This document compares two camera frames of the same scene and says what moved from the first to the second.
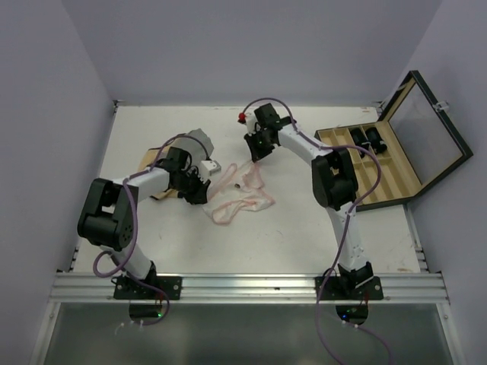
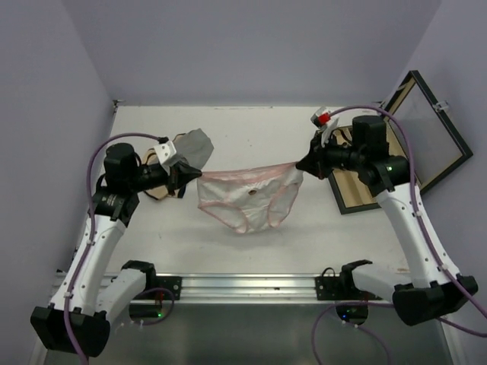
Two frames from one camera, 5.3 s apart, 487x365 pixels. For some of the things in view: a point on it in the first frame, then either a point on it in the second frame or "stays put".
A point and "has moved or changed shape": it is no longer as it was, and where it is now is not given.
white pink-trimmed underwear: [246, 192] has moved or changed shape
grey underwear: [198, 145] stays put
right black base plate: [333, 288] stays put
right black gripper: [257, 153] to [315, 161]
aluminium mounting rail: [98, 288] stays put
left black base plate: [125, 288] stays put
